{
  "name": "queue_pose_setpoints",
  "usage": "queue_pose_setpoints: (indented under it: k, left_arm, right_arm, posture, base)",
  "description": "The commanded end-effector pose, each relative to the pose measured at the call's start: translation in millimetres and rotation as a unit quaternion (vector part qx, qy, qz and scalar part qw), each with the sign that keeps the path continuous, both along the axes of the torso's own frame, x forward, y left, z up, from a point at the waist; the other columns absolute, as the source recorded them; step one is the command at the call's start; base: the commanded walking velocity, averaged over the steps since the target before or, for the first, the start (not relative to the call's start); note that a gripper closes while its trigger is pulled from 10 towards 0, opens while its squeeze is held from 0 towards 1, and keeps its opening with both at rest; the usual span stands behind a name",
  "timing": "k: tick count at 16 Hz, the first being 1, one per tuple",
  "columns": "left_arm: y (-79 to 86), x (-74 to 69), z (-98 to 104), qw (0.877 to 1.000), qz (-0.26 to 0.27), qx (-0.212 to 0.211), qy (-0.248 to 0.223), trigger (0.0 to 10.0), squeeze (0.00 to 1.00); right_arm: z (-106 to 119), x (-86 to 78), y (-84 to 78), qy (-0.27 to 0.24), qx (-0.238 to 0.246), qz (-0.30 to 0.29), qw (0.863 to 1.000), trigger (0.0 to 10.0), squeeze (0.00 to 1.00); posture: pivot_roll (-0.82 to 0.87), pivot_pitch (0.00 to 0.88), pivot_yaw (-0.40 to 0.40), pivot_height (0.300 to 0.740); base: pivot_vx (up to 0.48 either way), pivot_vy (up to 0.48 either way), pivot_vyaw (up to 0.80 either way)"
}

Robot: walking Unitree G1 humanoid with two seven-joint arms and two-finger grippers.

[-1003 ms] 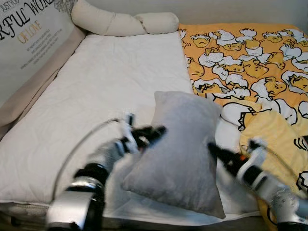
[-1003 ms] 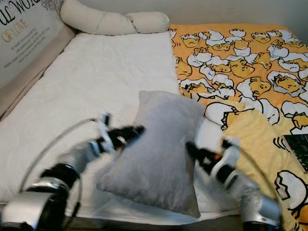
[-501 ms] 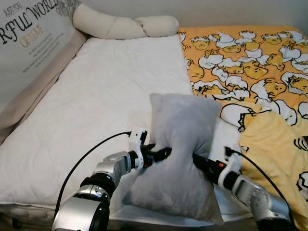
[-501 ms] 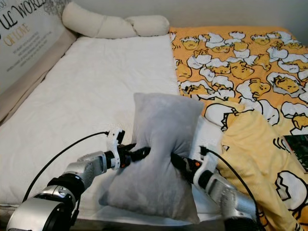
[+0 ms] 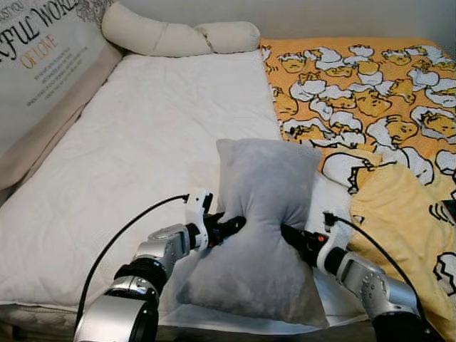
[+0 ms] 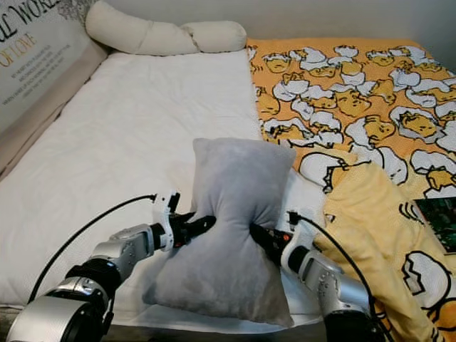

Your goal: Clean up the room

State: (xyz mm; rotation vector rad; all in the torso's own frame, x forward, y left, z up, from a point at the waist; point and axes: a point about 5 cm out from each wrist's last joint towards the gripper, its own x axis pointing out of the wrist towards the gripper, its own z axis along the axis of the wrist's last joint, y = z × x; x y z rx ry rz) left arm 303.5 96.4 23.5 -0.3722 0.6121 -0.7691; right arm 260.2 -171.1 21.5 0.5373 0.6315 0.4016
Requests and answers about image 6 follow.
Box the grey plush pillow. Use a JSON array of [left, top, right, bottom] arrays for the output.
[[153, 138, 298, 328]]

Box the white quilted mattress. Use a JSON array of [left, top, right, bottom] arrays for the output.
[[0, 48, 364, 336]]

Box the yellow cartoon egg blanket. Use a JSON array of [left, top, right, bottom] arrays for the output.
[[246, 37, 456, 342]]

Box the beige knotted long pillow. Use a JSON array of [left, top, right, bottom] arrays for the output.
[[85, 0, 248, 56]]

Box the white printed text cushion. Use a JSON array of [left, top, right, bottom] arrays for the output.
[[0, 0, 97, 136]]

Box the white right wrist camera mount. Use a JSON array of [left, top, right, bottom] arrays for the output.
[[281, 228, 316, 276]]

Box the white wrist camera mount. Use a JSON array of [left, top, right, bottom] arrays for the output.
[[281, 228, 316, 276], [152, 191, 182, 252]]

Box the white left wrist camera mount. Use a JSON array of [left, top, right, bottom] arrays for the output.
[[152, 191, 182, 252]]

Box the beige bed side rail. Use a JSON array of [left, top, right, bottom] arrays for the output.
[[0, 39, 108, 179]]

